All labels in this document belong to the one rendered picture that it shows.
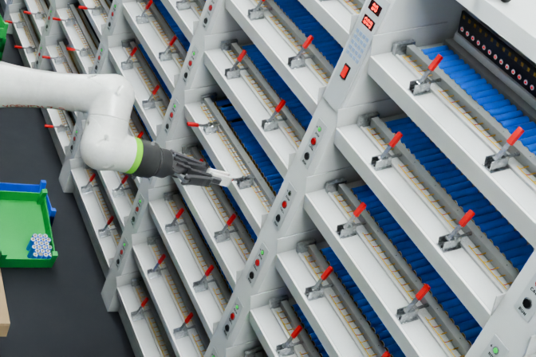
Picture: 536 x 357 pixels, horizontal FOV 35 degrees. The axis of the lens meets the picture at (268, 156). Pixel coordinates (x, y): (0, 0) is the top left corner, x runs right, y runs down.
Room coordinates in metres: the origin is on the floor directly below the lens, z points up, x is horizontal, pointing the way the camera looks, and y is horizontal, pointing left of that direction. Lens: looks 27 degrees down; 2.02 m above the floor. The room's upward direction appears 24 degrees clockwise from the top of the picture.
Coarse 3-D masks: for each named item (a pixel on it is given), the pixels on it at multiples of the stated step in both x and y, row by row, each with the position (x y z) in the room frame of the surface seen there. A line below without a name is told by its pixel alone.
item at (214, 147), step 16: (192, 96) 2.35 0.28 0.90; (208, 96) 2.36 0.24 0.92; (224, 96) 2.41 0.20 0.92; (192, 112) 2.30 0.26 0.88; (192, 128) 2.29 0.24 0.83; (208, 144) 2.17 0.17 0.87; (224, 144) 2.17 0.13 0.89; (224, 160) 2.10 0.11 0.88; (240, 176) 2.04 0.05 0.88; (240, 192) 1.98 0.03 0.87; (240, 208) 1.97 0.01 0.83; (256, 208) 1.93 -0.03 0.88; (256, 224) 1.88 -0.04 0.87
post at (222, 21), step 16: (208, 0) 2.40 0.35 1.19; (224, 0) 2.34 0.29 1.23; (224, 16) 2.35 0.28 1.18; (208, 32) 2.35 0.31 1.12; (224, 32) 2.37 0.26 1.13; (192, 48) 2.40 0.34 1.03; (192, 80) 2.34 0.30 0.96; (208, 80) 2.37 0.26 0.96; (176, 96) 2.39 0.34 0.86; (176, 112) 2.36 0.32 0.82; (160, 128) 2.41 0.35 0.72; (176, 128) 2.34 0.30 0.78; (160, 144) 2.38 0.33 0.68; (144, 192) 2.38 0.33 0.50; (144, 208) 2.34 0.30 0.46; (128, 224) 2.40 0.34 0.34; (144, 224) 2.35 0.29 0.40; (128, 240) 2.37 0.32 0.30; (128, 256) 2.34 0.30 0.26; (112, 272) 2.39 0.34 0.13; (128, 272) 2.35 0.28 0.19; (112, 288) 2.36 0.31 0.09; (112, 304) 2.35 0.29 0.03
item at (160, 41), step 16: (128, 0) 2.91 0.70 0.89; (144, 0) 2.92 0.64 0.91; (128, 16) 2.84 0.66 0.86; (144, 16) 2.79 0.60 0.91; (160, 16) 2.80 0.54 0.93; (144, 32) 2.72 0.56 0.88; (160, 32) 2.74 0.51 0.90; (176, 32) 2.72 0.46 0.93; (144, 48) 2.69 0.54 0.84; (160, 48) 2.64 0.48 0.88; (176, 48) 2.62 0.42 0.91; (160, 64) 2.54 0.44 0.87; (176, 64) 2.55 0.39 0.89; (176, 80) 2.41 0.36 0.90
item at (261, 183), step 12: (216, 108) 2.30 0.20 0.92; (216, 120) 2.26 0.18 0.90; (228, 132) 2.20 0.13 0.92; (228, 144) 2.16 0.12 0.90; (240, 144) 2.15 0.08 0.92; (240, 156) 2.11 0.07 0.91; (240, 168) 2.07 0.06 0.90; (252, 168) 2.05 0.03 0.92; (264, 180) 2.01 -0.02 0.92; (264, 192) 1.97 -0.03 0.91
